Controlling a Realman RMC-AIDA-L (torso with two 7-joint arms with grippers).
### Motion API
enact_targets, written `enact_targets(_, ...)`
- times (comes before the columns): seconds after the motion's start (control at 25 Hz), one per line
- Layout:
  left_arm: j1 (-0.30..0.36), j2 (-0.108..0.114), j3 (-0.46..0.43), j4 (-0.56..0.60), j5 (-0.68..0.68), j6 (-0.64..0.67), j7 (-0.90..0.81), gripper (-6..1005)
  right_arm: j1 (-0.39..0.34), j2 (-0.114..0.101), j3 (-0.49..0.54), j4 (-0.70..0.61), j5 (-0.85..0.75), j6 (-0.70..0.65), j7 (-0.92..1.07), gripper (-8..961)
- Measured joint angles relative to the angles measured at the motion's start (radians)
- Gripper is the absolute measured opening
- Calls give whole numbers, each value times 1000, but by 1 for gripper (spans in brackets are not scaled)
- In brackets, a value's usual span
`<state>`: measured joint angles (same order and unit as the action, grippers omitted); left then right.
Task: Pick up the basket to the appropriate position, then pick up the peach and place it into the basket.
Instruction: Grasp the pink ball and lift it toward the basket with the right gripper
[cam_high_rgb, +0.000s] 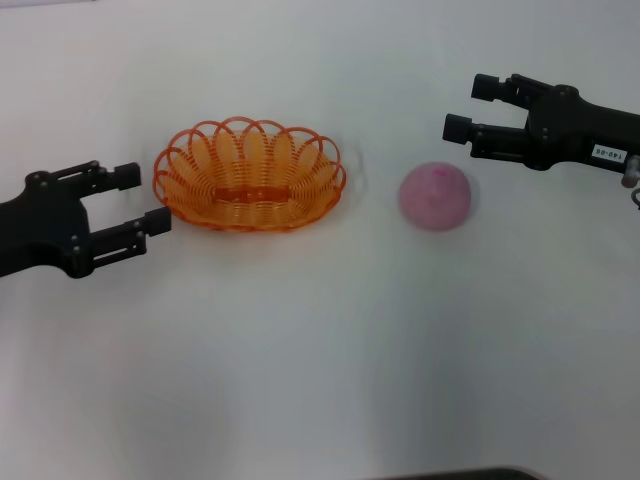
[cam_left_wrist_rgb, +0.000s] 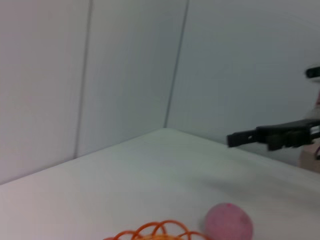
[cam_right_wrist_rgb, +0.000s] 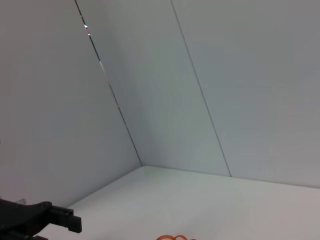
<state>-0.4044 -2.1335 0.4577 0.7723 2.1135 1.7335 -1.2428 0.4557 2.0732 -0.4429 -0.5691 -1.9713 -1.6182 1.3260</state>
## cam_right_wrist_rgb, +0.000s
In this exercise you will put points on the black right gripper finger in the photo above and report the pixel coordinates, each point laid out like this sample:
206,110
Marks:
30,212

